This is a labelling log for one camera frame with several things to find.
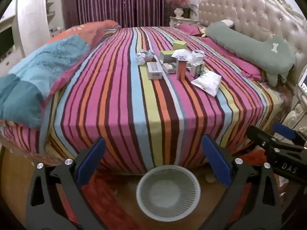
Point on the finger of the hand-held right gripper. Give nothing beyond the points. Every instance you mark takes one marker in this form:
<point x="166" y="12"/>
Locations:
<point x="284" y="130"/>
<point x="261" y="139"/>

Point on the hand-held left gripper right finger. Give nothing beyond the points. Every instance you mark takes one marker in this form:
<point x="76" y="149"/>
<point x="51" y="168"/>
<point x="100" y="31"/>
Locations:
<point x="215" y="163"/>

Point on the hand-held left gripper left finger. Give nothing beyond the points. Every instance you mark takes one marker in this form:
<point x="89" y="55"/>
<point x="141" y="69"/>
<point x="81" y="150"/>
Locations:
<point x="92" y="161"/>

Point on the white mesh wastebasket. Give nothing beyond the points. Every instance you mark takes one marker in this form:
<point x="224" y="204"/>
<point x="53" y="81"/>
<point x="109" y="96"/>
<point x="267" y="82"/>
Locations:
<point x="168" y="196"/>

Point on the white plastic bag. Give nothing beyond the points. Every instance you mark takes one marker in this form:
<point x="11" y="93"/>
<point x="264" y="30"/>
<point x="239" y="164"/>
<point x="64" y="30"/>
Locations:
<point x="207" y="82"/>
<point x="183" y="53"/>

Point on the green and white carton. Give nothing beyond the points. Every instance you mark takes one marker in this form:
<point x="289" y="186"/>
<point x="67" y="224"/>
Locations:
<point x="197" y="69"/>

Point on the tall orange box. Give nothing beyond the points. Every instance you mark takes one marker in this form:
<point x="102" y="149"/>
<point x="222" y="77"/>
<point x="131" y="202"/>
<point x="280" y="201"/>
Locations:
<point x="181" y="71"/>

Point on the small white box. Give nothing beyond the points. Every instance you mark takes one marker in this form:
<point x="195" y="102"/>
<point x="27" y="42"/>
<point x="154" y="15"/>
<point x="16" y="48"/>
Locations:
<point x="169" y="68"/>

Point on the white long box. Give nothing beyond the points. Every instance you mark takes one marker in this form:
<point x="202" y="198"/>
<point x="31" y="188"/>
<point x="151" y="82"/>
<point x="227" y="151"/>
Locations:
<point x="154" y="71"/>

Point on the green box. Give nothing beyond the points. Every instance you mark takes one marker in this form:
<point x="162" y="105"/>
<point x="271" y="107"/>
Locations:
<point x="179" y="45"/>
<point x="165" y="56"/>

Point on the floral patterned mattress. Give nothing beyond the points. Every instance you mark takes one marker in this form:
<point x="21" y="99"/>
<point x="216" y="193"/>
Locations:
<point x="278" y="100"/>

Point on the red rug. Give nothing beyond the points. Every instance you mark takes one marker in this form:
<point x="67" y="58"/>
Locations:
<point x="112" y="208"/>

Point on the white device with screen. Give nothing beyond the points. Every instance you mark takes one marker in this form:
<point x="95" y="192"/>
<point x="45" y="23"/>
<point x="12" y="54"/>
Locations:
<point x="303" y="79"/>

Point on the striped bed sheet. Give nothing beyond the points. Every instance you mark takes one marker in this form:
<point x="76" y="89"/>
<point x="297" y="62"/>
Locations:
<point x="144" y="112"/>

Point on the green bone-print plush pillow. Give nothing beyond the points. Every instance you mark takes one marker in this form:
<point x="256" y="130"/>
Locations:
<point x="251" y="50"/>

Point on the orange and blue quilt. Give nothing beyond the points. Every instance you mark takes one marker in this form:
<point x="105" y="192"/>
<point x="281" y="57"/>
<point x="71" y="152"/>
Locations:
<point x="48" y="60"/>

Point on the yellow plush toy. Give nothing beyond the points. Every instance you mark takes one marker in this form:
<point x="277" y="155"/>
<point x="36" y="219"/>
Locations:
<point x="203" y="32"/>

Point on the beige tufted headboard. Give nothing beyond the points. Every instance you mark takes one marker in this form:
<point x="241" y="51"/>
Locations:
<point x="251" y="4"/>

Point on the small pink pillow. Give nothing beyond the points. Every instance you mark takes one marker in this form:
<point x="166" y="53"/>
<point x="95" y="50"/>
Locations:
<point x="189" y="30"/>

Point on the small cream nightstand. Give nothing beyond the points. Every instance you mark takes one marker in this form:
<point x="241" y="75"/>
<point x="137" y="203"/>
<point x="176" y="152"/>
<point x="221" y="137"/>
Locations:
<point x="184" y="21"/>

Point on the black television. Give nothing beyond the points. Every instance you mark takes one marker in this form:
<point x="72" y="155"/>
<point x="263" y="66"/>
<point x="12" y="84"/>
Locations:
<point x="6" y="43"/>

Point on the dark leafy plant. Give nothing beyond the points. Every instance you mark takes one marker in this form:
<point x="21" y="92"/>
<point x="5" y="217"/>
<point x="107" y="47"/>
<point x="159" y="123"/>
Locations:
<point x="190" y="9"/>

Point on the white vase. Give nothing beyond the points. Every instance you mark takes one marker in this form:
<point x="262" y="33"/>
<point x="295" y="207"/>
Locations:
<point x="179" y="12"/>

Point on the white wardrobe unit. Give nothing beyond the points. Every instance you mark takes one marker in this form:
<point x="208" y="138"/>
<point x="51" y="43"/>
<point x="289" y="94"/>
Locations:
<point x="31" y="16"/>

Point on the purple curtain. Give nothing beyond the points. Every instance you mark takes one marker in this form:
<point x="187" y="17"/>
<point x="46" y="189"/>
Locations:
<point x="120" y="2"/>

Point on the pink feather bouquet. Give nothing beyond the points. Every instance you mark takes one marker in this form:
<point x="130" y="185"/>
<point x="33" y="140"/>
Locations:
<point x="177" y="0"/>

